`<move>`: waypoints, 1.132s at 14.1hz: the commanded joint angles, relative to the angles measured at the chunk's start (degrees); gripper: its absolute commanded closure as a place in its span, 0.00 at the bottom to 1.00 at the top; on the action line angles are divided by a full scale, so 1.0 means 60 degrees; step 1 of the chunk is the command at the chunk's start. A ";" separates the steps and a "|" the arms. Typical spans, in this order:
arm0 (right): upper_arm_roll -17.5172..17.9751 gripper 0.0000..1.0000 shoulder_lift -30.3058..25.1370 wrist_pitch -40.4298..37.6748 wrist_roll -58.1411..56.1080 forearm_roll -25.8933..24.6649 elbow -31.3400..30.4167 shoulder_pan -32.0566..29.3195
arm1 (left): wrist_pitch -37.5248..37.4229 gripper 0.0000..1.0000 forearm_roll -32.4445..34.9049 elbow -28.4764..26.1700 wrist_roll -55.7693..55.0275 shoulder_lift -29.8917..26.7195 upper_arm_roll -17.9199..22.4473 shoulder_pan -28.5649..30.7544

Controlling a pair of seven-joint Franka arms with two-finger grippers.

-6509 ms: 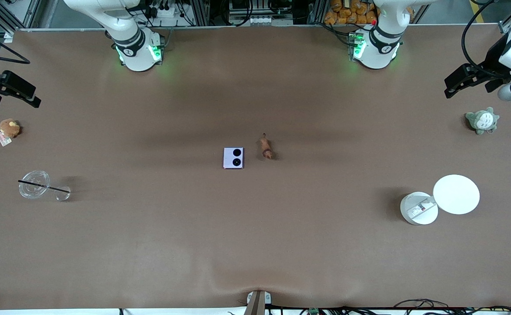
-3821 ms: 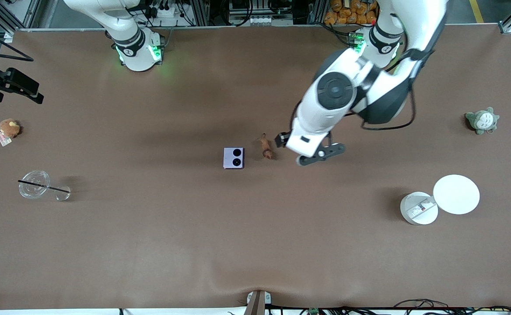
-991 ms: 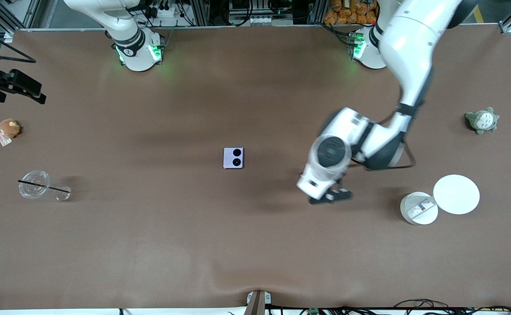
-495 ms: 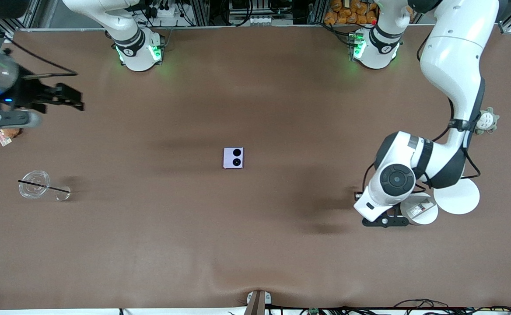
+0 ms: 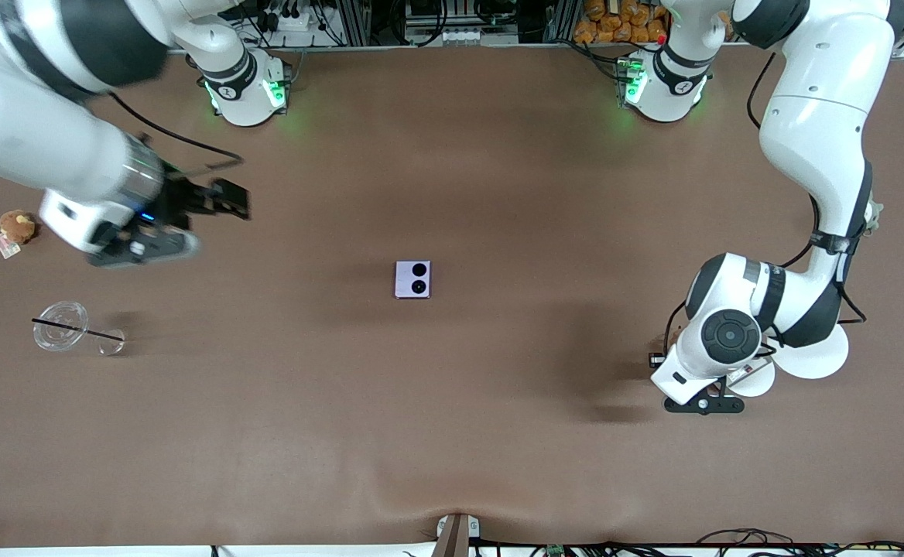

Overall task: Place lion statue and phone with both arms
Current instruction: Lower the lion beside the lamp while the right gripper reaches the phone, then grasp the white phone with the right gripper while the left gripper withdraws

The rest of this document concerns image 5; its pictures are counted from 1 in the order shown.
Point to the clear plastic cup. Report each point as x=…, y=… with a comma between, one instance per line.
x=59, y=328

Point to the white round container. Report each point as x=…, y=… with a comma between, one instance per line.
x=758, y=381

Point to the lilac flip phone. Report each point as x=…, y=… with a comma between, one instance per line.
x=412, y=280

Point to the brown plush toy with tag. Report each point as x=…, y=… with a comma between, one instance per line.
x=16, y=227

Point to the orange snack packs pile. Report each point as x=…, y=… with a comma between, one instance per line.
x=618, y=22

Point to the grey totoro plush toy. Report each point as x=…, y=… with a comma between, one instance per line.
x=874, y=216

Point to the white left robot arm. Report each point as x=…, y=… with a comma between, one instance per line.
x=816, y=131

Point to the white power strip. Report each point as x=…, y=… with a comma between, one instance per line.
x=288, y=21

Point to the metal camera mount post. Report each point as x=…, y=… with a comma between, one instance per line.
x=454, y=536

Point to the white round lid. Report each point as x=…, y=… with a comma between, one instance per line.
x=820, y=360

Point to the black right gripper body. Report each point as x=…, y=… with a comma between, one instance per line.
x=179, y=199

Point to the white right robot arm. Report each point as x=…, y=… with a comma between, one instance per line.
x=34, y=139

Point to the black straw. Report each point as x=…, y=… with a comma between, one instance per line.
x=73, y=328

